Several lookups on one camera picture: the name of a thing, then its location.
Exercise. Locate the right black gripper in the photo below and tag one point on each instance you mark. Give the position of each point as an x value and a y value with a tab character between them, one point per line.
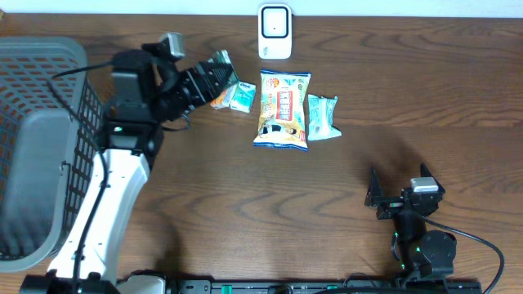
391	205

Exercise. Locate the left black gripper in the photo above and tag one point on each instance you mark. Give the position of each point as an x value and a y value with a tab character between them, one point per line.
210	72

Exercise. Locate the orange small carton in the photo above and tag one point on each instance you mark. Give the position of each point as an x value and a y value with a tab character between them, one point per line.
224	99

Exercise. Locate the round tape roll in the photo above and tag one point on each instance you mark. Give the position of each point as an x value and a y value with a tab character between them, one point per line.
222	57

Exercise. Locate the teal small carton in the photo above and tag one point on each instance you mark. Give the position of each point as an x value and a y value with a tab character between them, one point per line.
243	97

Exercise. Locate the yellow snack bag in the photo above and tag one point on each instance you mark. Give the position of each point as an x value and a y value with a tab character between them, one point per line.
282	119

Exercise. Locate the mint green pack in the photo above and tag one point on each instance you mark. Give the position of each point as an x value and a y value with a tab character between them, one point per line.
321	118

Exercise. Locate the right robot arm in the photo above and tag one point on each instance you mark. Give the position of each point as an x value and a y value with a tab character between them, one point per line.
425	255

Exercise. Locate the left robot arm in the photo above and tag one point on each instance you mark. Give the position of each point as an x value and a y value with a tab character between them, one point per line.
151	90

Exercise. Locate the white barcode scanner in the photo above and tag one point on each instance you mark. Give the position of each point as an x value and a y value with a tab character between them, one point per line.
275	33

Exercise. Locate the grey plastic shopping basket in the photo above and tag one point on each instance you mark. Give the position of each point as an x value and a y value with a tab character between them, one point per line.
47	107

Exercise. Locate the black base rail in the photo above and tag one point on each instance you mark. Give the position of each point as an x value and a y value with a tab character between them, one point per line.
327	287

